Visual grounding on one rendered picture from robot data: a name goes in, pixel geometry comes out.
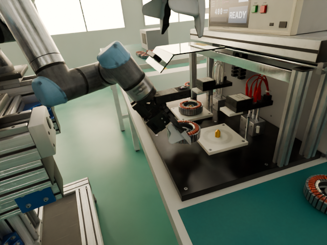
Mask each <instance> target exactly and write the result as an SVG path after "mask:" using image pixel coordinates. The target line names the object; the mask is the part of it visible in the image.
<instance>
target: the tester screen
mask: <svg viewBox="0 0 327 245"><path fill-rule="evenodd" d="M238 6H249V0H248V1H244V2H237V3H230V0H211V10H210V18H214V17H227V22H216V21H210V24H228V25H247V23H228V17H229V7H238ZM216 8H223V14H222V15H215V9H216Z"/></svg>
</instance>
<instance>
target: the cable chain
mask: <svg viewBox="0 0 327 245"><path fill-rule="evenodd" d="M236 49H240V48H236ZM240 50H245V51H247V50H246V49H240ZM233 55H235V56H239V57H243V58H248V57H247V56H248V55H247V54H244V53H239V52H233ZM245 71H246V69H244V68H240V67H237V66H234V65H232V70H231V76H232V77H234V78H236V77H237V78H238V79H239V80H246V79H249V78H248V77H246V76H245V75H246V72H245Z"/></svg>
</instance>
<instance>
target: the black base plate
mask: <svg viewBox="0 0 327 245"><path fill-rule="evenodd" d="M210 96H211V94H210V95H208V94H201V95H197V97H194V98H191V97H189V98H185V99H180V100H176V101H171V102H167V103H166V105H167V106H168V108H169V109H171V108H174V107H178V106H179V103H181V102H183V101H186V100H198V101H200V102H202V103H203V107H205V108H206V109H207V110H208V111H210V112H211V106H210ZM212 114H213V116H212V117H209V118H204V119H200V120H196V121H192V122H194V123H197V124H198V125H199V126H200V128H201V129H202V128H206V127H210V126H214V125H219V124H223V123H224V124H226V125H227V126H229V127H230V128H231V129H232V130H234V131H235V132H236V133H238V134H239V135H240V136H241V137H243V138H244V139H245V131H244V130H242V129H241V128H240V119H241V115H245V114H248V111H244V112H243V114H239V115H234V116H230V117H229V116H227V115H226V114H225V113H223V112H222V111H216V110H215V109H214V108H213V110H212ZM141 118H142V117H141ZM260 118H261V117H260ZM261 119H263V118H261ZM142 120H143V118H142ZM263 120H265V119H263ZM265 121H266V120H265ZM143 122H144V124H145V126H146V128H147V130H148V132H149V135H150V137H151V139H152V141H153V143H154V145H155V147H156V149H157V151H158V153H159V155H160V157H161V159H162V161H163V164H164V166H165V168H166V170H167V172H168V174H169V176H170V178H171V180H172V182H173V184H174V186H175V188H176V190H177V192H178V195H179V197H180V199H181V201H182V202H183V201H186V200H189V199H192V198H196V197H199V196H202V195H205V194H208V193H212V192H215V191H218V190H221V189H225V188H228V187H230V186H234V185H237V184H240V183H243V182H246V181H249V180H253V179H256V178H259V177H262V176H265V175H269V174H272V173H275V172H278V171H282V170H284V169H287V168H291V167H294V166H297V165H300V164H303V163H306V162H309V161H313V160H316V159H319V158H320V157H321V154H322V153H321V152H320V151H318V150H317V151H316V153H315V156H314V157H310V158H308V159H307V158H305V157H304V155H300V154H299V151H300V148H301V144H302V141H301V140H299V139H297V138H296V137H295V139H294V143H293V147H292V151H291V155H290V159H289V162H288V165H286V166H285V165H283V167H279V166H277V163H274V162H273V156H274V152H275V147H276V142H277V138H278V133H279V128H278V127H277V126H275V125H273V124H271V123H270V122H268V121H266V122H265V127H264V133H263V134H260V135H256V136H253V137H252V136H251V135H249V134H248V136H247V141H248V145H245V146H242V147H238V148H235V149H231V150H227V151H224V152H220V153H216V154H212V155H208V154H207V153H206V151H205V150H204V149H203V148H202V147H201V146H200V144H199V143H198V142H197V141H196V142H193V143H191V145H189V144H183V143H182V144H181V143H174V144H170V143H169V141H168V137H167V126H168V125H169V124H170V123H171V122H170V123H169V124H167V125H166V128H165V129H164V130H163V131H160V132H159V133H158V134H155V133H154V132H153V131H152V130H151V129H150V128H149V127H148V126H147V125H146V123H145V121H144V120H143Z"/></svg>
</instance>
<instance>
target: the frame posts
mask: <svg viewBox="0 0 327 245"><path fill-rule="evenodd" d="M213 66H214V59H212V58H210V57H207V62H206V77H210V78H212V72H213ZM312 71H313V69H312V68H308V67H303V66H301V67H296V68H292V73H291V79H290V83H289V88H288V93H287V97H286V101H285V106H284V111H283V115H282V120H281V124H280V128H279V133H278V138H277V142H276V147H275V152H274V156H273V160H272V161H273V162H274V163H277V166H279V167H283V165H285V166H286V165H288V162H289V159H290V155H291V151H292V147H293V143H294V139H295V135H296V132H297V128H298V125H299V121H300V117H301V113H302V110H303V106H304V102H305V98H306V94H307V91H308V87H309V83H310V79H311V75H312ZM189 75H190V89H191V98H194V97H197V93H195V92H194V91H193V90H192V88H196V83H197V54H196V53H189ZM326 121H327V71H326V73H325V74H322V75H321V79H320V82H319V86H318V88H317V92H316V95H315V99H314V102H313V106H312V109H311V113H310V116H309V120H308V124H307V127H306V130H305V134H304V137H303V141H302V144H301V148H300V151H299V154H300V155H304V157H305V158H307V159H308V158H310V157H314V156H315V153H316V151H317V148H318V145H319V142H320V139H321V136H322V133H323V130H324V127H325V124H326Z"/></svg>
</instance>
